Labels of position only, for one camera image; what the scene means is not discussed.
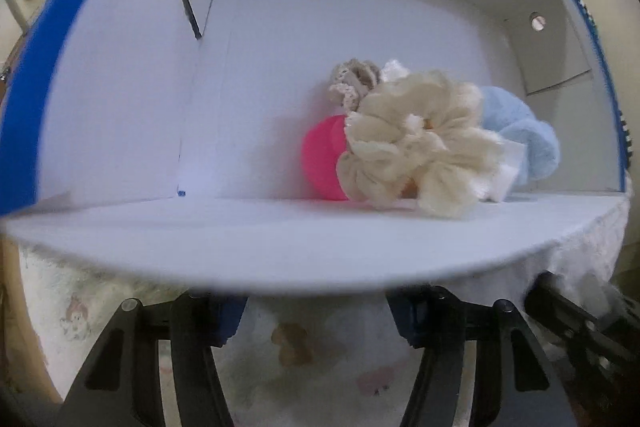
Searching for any beige lace scrunchie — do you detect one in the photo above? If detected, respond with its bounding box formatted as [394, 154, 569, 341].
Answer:
[328, 58, 381, 113]

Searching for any floral fleece bed blanket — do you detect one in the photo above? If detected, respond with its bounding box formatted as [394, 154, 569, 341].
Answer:
[17, 196, 633, 427]

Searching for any light blue fluffy cloth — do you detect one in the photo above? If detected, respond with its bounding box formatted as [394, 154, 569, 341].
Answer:
[480, 87, 561, 187]

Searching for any white box blue tape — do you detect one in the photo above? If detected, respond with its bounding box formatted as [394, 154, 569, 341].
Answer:
[1, 0, 627, 294]

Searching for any pink round sponge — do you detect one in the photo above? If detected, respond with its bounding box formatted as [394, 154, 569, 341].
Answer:
[300, 115, 347, 202]

